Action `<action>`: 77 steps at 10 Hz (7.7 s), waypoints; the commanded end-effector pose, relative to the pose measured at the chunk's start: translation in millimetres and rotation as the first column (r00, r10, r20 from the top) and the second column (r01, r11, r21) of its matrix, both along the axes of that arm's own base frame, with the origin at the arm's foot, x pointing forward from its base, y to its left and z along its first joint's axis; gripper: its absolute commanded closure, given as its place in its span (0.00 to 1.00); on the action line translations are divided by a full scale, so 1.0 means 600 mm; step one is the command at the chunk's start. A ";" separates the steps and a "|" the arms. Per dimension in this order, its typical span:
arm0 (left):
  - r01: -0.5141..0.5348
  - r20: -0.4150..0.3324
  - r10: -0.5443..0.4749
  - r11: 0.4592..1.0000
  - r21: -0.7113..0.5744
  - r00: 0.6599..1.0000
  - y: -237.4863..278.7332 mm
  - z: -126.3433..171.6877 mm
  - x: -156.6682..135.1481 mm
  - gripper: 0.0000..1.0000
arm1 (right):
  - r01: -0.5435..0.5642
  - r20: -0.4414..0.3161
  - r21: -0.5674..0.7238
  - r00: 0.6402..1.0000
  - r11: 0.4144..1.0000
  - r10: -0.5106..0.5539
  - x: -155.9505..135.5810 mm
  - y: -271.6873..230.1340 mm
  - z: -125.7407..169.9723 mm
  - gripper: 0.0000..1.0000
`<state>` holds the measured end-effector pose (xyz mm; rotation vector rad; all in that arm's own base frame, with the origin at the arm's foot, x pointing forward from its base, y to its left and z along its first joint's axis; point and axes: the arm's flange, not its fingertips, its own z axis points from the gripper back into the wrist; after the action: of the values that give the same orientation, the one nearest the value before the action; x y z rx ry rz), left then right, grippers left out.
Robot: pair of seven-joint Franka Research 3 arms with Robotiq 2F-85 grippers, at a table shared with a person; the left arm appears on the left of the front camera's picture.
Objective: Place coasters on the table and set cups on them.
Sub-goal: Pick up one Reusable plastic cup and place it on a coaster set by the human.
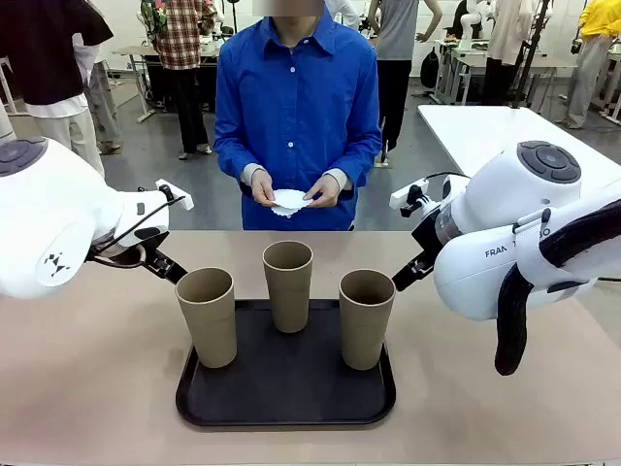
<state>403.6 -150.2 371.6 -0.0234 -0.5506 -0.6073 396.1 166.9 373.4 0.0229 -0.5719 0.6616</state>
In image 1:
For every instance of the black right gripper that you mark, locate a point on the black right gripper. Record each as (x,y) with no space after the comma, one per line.
(429,233)

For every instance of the white side table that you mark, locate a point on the white side table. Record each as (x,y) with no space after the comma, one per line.
(466,131)

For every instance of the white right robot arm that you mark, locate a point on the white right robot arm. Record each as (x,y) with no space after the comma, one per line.
(509,209)

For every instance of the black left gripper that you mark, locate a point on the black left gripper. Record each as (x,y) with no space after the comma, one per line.
(150,242)

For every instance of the bystander in grey trousers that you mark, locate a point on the bystander in grey trousers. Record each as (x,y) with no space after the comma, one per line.
(104,107)

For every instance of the person's right hand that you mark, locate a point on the person's right hand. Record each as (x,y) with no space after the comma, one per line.
(264,187)

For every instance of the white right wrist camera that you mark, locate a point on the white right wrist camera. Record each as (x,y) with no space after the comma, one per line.
(407,194)

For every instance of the tall beige cup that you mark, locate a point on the tall beige cup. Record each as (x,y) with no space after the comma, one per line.
(364,335)
(288,301)
(208,330)

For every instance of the grey background workbench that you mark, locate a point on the grey background workbench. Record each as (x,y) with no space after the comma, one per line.
(548,62)

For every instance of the person in blue shirt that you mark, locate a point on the person in blue shirt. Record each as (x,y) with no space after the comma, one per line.
(296,121)

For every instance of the thin black rod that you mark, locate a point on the thin black rod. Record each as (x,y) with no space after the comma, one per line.
(610,279)

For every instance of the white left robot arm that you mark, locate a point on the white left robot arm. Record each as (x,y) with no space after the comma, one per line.
(48,218)

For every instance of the light wooden background desk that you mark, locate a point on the light wooden background desk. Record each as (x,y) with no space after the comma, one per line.
(131,50)

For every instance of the black equipment stand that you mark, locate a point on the black equipment stand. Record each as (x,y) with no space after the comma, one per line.
(533,48)

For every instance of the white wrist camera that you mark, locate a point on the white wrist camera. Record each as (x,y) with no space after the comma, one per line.
(174,194)
(407,194)

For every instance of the small white background robot arm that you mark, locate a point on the small white background robot arm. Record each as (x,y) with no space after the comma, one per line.
(470,24)

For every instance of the bystander in plaid shirt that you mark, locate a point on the bystander in plaid shirt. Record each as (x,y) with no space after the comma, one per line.
(184,39)

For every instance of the black plastic tray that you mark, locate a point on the black plastic tray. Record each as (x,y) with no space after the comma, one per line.
(291,388)

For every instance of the person's right forearm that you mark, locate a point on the person's right forearm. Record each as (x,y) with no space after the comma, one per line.
(233,160)

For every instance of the bystander in black shirt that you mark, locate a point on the bystander in black shirt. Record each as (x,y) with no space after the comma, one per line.
(43,48)

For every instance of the bystander in grey top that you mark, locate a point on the bystander in grey top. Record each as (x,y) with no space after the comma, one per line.
(395,29)

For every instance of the seated person in black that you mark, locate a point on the seated person in black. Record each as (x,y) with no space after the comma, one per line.
(458,19)

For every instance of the bystander in yellow shirt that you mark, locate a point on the bystander in yellow shirt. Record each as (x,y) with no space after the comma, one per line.
(589,58)

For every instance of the black backpack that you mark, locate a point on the black backpack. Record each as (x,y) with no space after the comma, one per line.
(429,68)

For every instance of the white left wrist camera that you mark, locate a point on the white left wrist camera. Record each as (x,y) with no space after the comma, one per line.
(174,194)

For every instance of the bystander in beige top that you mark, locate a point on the bystander in beige top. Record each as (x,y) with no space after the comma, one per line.
(504,29)

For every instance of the person's left hand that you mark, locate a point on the person's left hand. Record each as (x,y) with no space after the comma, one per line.
(325,194)

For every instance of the person's left forearm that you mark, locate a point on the person's left forearm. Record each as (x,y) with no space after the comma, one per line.
(359,165)

